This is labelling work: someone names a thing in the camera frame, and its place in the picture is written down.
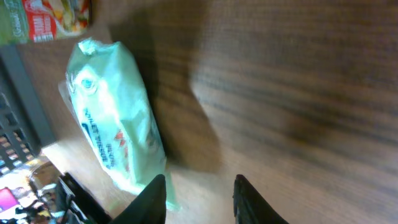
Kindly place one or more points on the grey plastic mesh basket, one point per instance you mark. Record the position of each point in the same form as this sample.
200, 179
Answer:
25, 129

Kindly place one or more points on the colourful boxes beside table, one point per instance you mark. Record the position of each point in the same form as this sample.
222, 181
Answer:
28, 193

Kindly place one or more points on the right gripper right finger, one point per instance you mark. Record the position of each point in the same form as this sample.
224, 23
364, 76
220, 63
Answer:
249, 205

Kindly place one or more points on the teal wipes packet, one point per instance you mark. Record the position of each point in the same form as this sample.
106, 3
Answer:
109, 101

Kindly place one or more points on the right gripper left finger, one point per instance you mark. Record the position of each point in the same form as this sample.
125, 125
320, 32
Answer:
149, 207

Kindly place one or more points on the green bottle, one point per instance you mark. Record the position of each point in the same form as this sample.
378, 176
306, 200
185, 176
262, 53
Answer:
24, 21

